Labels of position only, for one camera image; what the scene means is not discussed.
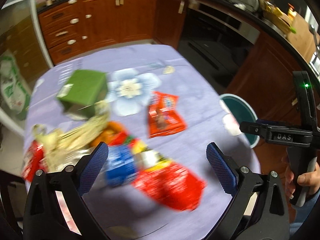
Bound green white rice sack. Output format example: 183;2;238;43
1;50;31;120

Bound wooden kitchen cabinets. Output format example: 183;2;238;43
37;0;320;205

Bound glass sliding door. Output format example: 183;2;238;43
1;0;52;137

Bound dried corn husk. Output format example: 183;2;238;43
32;100;110;172

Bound green cardboard box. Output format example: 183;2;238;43
56;69;108;119

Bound built-in black oven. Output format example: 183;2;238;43
177;0;260;94

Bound red cola can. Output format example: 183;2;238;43
22;140;48;183

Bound blue label plastic bottle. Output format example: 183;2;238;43
104;145;138;187

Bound red foil snack bag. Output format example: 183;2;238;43
129;139;206;211

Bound orange peel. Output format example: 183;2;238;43
89;121;129;147

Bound purple floral tablecloth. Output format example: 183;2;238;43
24;44;260;239

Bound person right hand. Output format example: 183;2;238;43
285;162;320;199

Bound orange red snack packet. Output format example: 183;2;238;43
148;91;187;138

